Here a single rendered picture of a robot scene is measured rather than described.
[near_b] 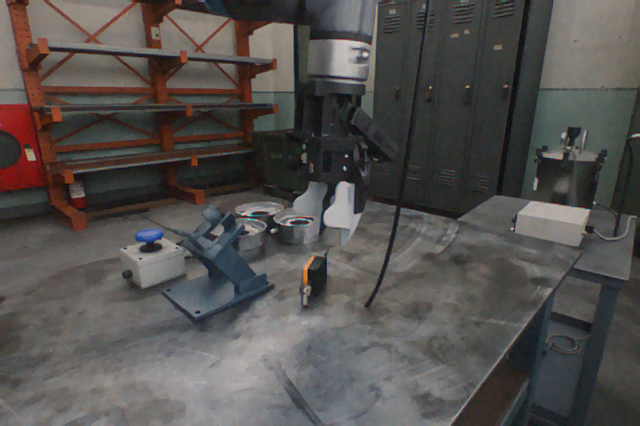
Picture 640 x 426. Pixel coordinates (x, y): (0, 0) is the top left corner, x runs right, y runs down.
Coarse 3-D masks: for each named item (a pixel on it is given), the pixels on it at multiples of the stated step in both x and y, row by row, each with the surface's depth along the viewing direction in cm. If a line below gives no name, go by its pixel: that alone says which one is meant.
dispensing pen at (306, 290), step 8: (312, 264) 55; (320, 264) 55; (312, 272) 54; (320, 272) 54; (312, 280) 54; (320, 280) 55; (304, 288) 51; (312, 288) 54; (320, 288) 55; (304, 296) 51; (304, 304) 51
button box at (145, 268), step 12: (156, 240) 63; (168, 240) 63; (120, 252) 60; (132, 252) 58; (144, 252) 58; (156, 252) 58; (168, 252) 58; (180, 252) 60; (132, 264) 57; (144, 264) 56; (156, 264) 57; (168, 264) 59; (180, 264) 60; (132, 276) 58; (144, 276) 56; (156, 276) 58; (168, 276) 59
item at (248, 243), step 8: (248, 224) 76; (256, 224) 75; (264, 224) 72; (216, 232) 71; (248, 232) 72; (256, 232) 68; (264, 232) 70; (240, 240) 66; (248, 240) 67; (256, 240) 68; (264, 240) 70; (240, 248) 67; (248, 248) 67; (256, 248) 69; (240, 256) 68
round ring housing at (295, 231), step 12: (276, 216) 78; (288, 216) 81; (300, 216) 81; (312, 216) 81; (276, 228) 74; (288, 228) 72; (300, 228) 72; (312, 228) 73; (288, 240) 74; (300, 240) 73; (312, 240) 74
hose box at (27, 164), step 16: (0, 112) 310; (16, 112) 318; (0, 128) 313; (16, 128) 320; (32, 128) 328; (0, 144) 315; (16, 144) 322; (32, 144) 330; (0, 160) 317; (16, 160) 324; (32, 160) 332; (0, 176) 319; (16, 176) 327; (32, 176) 335; (80, 176) 368; (80, 192) 369; (80, 208) 372
